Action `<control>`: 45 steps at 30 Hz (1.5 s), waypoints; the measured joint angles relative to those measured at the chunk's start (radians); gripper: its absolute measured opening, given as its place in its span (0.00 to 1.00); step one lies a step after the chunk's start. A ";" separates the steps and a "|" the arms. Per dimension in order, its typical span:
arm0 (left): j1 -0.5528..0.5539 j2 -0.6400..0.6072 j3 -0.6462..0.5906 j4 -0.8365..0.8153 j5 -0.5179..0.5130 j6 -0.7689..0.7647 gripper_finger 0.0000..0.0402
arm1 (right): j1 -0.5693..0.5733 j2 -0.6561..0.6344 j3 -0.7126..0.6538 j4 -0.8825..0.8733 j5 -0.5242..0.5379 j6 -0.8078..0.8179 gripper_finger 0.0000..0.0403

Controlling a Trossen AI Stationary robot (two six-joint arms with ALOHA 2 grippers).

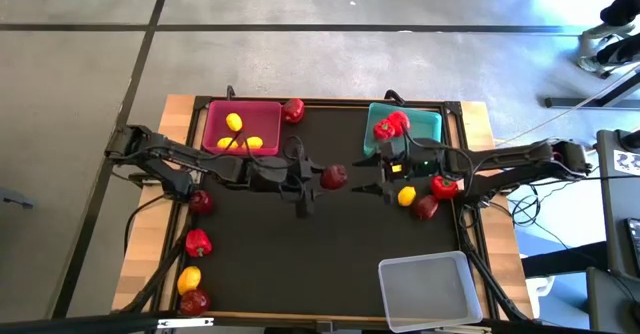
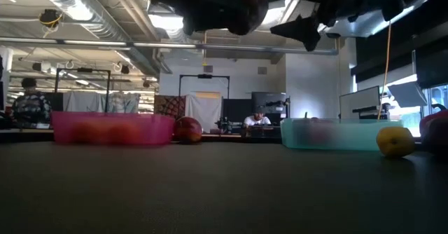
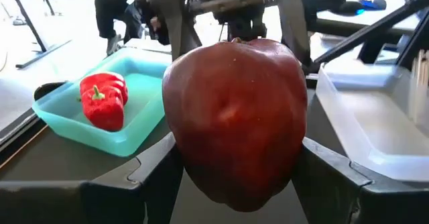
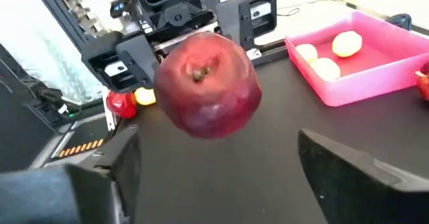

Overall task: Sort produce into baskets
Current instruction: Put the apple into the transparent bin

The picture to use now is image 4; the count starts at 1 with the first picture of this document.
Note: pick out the pink plastic basket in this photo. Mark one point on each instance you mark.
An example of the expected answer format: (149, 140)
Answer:
(368, 83)

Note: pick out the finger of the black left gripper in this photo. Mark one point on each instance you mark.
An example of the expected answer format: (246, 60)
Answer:
(254, 9)
(124, 59)

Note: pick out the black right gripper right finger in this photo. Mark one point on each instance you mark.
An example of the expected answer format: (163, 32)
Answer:
(362, 190)

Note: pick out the dark red apple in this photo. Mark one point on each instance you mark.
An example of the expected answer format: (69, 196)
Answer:
(207, 93)
(121, 105)

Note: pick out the black table clamp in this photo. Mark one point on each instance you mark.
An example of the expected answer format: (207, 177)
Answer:
(400, 21)

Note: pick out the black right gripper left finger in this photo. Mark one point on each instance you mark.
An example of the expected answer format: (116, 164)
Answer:
(67, 197)

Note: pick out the black table mat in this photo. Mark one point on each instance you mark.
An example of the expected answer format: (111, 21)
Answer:
(234, 167)

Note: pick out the yellow bell pepper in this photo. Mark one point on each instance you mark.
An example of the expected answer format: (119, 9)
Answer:
(144, 96)

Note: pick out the red bell pepper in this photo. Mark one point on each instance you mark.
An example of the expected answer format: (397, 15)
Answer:
(423, 81)

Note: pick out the translucent plastic sheet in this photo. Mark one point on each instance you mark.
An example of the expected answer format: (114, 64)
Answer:
(33, 49)

